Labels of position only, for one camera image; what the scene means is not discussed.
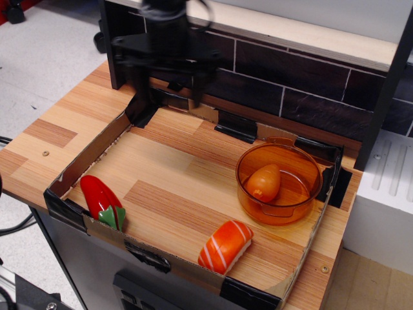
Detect red toy chili pepper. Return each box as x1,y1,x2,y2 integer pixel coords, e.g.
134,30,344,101
80,175,126,232

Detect white ribbed sink unit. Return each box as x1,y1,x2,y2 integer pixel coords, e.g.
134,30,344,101
343,130,412,274

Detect black cables at left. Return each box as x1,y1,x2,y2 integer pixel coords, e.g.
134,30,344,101
0,136,35,237

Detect cardboard fence with black tape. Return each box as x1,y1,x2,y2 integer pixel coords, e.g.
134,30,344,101
43,84,339,309

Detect black stand base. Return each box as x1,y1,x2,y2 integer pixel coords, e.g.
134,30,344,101
1,0,26,25

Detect transparent orange plastic pot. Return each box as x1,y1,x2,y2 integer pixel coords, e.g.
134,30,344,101
236,137,323,225

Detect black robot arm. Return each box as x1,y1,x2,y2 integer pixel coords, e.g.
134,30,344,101
112,1,221,107

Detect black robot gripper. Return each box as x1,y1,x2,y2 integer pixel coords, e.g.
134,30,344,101
111,17,221,112

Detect black metal bracket corner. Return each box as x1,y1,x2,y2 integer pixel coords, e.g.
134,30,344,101
1,260,64,309

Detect dark tile backsplash panel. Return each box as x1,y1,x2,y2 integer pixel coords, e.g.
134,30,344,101
99,0,413,171

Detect toy salmon nigiri sushi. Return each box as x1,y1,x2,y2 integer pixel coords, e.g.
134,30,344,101
197,220,254,275

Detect orange toy carrot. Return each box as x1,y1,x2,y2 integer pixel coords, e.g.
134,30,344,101
246,164,281,203

